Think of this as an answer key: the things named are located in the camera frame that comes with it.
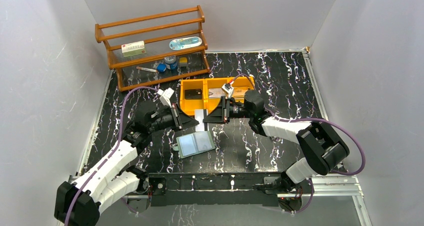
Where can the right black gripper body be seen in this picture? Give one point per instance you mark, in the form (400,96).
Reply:
(237,110)

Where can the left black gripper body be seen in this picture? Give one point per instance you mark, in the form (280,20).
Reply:
(176,116)

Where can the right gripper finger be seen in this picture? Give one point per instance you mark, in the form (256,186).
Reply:
(219,109)
(215,117)

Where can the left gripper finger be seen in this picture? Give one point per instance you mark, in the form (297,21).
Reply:
(177,113)
(184,122)

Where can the white magnetic stripe card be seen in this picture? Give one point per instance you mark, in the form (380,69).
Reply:
(199,115)

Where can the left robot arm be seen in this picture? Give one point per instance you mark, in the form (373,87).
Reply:
(109,165)

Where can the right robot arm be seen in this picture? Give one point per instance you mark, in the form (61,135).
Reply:
(322,147)

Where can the orange card in bin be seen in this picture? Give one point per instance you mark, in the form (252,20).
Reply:
(239,92)

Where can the silver card in bin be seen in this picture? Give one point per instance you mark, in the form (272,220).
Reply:
(214,93)

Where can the black card in bin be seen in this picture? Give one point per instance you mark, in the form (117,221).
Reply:
(193,94)

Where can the yellow three-compartment bin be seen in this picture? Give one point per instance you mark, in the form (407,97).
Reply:
(189,106)

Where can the blue small cube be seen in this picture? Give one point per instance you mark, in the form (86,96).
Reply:
(161,67)

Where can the yellow small box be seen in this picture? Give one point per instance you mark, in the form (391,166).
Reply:
(183,62)

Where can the white tube stick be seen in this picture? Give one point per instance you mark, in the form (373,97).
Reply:
(146,69)

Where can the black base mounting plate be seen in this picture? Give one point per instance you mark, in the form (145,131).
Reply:
(219,189)

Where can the blue oval packaged item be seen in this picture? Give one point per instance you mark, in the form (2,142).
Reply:
(185,43)

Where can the wooden three-tier shelf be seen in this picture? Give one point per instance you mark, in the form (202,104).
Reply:
(156,31)

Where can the white medicine box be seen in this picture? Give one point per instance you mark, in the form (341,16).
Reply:
(133,49)

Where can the aluminium frame rail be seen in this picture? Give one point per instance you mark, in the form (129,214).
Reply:
(324,186)

